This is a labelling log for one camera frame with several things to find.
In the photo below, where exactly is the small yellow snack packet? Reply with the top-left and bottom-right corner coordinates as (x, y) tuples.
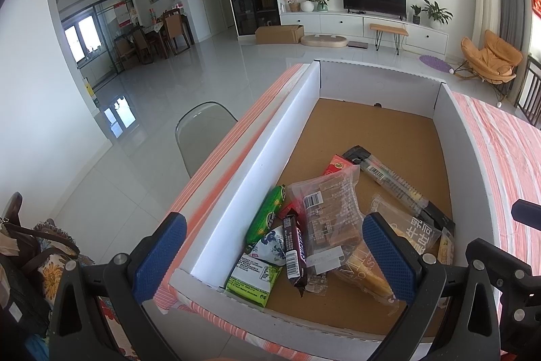
(437, 228), (456, 265)

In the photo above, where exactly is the beige oval floor cushion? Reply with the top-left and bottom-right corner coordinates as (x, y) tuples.
(300, 33), (349, 49)

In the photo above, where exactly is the green dotted sausage packet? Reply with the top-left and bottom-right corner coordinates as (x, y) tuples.
(246, 184), (287, 245)

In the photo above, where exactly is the large potted plant white pot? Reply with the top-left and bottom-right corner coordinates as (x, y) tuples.
(422, 0), (454, 28)

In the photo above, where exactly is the red snack packet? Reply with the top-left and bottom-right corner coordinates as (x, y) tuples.
(323, 154), (353, 178)

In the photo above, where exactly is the wooden bench with black legs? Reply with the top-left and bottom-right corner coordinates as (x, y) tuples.
(370, 23), (409, 56)

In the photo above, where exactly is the dark handbag brown strap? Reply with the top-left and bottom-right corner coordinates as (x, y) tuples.
(0, 192), (81, 340)

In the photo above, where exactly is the long black clear snack packet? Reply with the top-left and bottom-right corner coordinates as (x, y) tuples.
(342, 145), (456, 237)

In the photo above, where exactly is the clear toast bread packet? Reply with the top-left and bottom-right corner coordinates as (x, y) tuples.
(334, 194), (444, 307)

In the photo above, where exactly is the transparent grey chair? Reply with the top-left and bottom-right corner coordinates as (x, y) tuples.
(174, 101), (238, 178)

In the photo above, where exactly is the black chocolate bar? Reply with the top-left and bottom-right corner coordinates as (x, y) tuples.
(282, 214), (308, 289)

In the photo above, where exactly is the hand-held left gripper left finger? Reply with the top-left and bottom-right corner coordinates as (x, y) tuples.
(50, 212), (189, 361)

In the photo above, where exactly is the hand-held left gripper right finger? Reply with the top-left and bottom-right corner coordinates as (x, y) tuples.
(362, 212), (501, 361)

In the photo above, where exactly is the glass balcony door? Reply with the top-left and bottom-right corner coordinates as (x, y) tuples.
(59, 0), (136, 83)

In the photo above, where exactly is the white television cabinet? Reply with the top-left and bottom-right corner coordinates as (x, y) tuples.
(280, 8), (449, 57)

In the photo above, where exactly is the dark wooden railed crib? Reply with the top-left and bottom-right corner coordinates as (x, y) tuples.
(515, 53), (541, 129)

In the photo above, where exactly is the brown cardboard box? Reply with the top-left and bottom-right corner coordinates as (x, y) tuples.
(254, 25), (305, 45)

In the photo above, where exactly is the clear brown biscuit packet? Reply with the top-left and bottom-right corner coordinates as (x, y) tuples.
(287, 164), (364, 294)

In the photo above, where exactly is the orange lounge chair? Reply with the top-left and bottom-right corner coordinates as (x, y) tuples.
(454, 29), (525, 85)

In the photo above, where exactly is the floral fabric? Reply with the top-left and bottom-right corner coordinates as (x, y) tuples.
(25, 219), (140, 361)

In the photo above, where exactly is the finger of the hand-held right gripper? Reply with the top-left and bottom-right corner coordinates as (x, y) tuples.
(465, 238), (535, 277)
(511, 199), (541, 224)

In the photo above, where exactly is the orange striped tablecloth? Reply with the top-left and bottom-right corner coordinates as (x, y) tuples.
(154, 63), (541, 361)

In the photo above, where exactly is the light green snack packet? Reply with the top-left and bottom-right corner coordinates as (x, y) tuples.
(225, 253), (283, 308)

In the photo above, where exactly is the purple floor mat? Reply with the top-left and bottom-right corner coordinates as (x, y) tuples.
(418, 54), (454, 73)

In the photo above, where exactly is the wooden dining chair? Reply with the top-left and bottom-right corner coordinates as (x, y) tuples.
(129, 25), (155, 66)
(163, 10), (191, 57)

